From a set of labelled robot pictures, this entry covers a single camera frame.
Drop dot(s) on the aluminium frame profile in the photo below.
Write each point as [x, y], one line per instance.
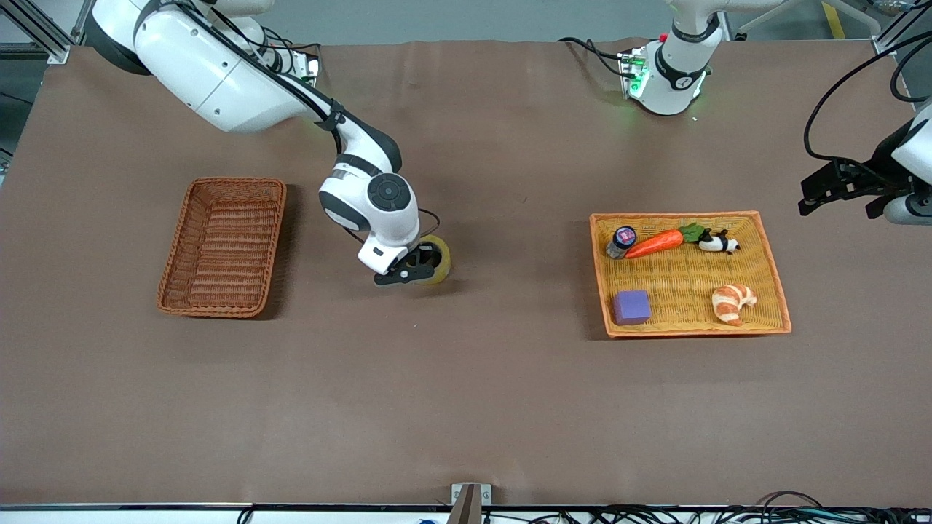
[44, 36]
[885, 44]

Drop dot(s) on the toy croissant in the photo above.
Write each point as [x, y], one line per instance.
[732, 300]

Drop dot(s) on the metal table edge bracket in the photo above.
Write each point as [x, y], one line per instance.
[470, 502]

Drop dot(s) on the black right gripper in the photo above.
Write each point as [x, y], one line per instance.
[424, 257]

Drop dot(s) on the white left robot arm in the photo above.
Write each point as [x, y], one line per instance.
[673, 80]

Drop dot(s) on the white table edge rail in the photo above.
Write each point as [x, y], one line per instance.
[145, 517]

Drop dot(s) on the brown wicker basket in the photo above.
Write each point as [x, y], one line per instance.
[222, 247]

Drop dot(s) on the brown table cover sheet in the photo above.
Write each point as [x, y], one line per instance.
[437, 364]

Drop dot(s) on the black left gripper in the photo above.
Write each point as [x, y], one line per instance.
[868, 183]

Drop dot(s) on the clear yellowish tape roll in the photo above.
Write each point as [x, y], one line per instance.
[443, 262]

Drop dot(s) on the small bottle purple cap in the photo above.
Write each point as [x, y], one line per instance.
[622, 240]

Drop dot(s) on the orange toy carrot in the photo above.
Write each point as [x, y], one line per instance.
[655, 242]

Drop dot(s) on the orange wicker tray basket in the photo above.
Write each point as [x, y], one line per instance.
[692, 311]

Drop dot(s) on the purple cube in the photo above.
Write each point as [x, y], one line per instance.
[631, 307]

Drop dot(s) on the black white panda toy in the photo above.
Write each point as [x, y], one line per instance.
[717, 242]

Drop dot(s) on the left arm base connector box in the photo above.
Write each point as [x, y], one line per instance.
[632, 69]

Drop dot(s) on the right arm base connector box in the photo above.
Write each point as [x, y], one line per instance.
[312, 69]

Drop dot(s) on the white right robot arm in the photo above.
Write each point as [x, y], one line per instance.
[218, 80]

